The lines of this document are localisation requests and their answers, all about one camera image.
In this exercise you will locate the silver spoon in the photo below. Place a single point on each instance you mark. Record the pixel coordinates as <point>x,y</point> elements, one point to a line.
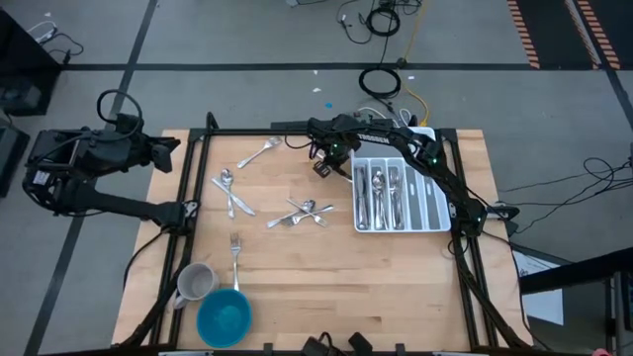
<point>227,177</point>
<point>309,204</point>
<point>377,180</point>

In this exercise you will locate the teal bowl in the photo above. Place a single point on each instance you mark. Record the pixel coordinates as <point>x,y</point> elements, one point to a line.
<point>225,319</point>

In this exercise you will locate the grey ceramic mug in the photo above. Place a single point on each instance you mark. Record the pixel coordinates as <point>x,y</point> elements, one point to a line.
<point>198,284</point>

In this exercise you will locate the black side table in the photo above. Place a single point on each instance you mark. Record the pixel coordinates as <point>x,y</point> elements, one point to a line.
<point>569,274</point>

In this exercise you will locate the grey power strip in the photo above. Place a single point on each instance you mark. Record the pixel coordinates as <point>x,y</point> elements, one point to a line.
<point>363,116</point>

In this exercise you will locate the white paper sheet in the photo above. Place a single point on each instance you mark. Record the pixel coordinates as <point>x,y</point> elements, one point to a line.
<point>544,306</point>

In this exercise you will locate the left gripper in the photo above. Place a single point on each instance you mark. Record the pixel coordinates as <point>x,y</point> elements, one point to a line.
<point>160,153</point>

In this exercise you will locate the white cutlery tray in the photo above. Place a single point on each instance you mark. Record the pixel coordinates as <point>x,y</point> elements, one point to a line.
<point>414,198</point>

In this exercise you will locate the black cabinet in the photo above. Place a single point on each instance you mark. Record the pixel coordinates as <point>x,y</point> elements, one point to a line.
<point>25,74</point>

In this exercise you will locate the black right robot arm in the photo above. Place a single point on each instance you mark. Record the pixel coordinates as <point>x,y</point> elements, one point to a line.
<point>445,183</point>

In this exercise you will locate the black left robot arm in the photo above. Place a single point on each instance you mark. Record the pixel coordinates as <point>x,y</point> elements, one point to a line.
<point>99,203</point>

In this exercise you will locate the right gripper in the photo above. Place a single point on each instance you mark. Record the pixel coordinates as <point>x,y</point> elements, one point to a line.
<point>336,138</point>

